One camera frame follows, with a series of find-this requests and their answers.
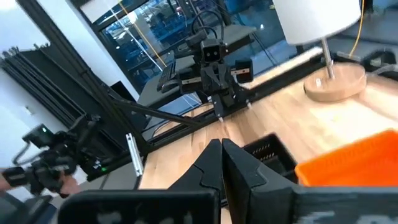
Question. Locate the black ribbed panel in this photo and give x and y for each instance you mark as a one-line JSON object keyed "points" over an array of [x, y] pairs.
{"points": [[40, 84]]}

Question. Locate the black plastic basket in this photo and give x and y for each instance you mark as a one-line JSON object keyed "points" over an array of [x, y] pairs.
{"points": [[273, 155]]}

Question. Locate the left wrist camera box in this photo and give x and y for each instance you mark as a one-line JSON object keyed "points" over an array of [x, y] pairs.
{"points": [[213, 51]]}

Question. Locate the person's hand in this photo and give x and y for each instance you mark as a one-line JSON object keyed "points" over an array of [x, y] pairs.
{"points": [[70, 186]]}

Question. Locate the black box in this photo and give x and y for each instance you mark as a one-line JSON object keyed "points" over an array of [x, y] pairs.
{"points": [[124, 91]]}

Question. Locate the orange plastic basket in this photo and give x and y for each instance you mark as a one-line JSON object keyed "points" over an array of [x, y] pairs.
{"points": [[351, 161]]}

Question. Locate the silver aluminium bracket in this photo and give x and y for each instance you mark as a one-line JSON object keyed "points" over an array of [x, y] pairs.
{"points": [[135, 155]]}

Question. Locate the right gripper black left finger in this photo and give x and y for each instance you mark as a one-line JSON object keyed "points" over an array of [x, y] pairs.
{"points": [[186, 202]]}

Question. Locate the black frame clamp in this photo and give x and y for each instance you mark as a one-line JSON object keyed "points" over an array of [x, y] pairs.
{"points": [[381, 59]]}

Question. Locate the black aluminium table frame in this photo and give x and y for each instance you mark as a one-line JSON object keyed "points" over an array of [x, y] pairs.
{"points": [[93, 87]]}

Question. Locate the white shade wooden base lamp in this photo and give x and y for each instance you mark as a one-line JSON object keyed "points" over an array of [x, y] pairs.
{"points": [[314, 18]]}

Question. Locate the black keyboard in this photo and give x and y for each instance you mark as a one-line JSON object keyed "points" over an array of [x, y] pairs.
{"points": [[167, 76]]}

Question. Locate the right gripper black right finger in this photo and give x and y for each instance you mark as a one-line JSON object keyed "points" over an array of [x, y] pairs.
{"points": [[264, 202]]}

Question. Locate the person's forearm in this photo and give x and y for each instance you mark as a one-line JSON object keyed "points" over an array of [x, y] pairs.
{"points": [[5, 185]]}

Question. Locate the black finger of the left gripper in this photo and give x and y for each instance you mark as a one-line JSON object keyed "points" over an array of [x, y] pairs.
{"points": [[244, 71], [190, 81]]}

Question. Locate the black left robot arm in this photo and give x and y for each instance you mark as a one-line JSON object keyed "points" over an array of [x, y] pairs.
{"points": [[228, 99]]}

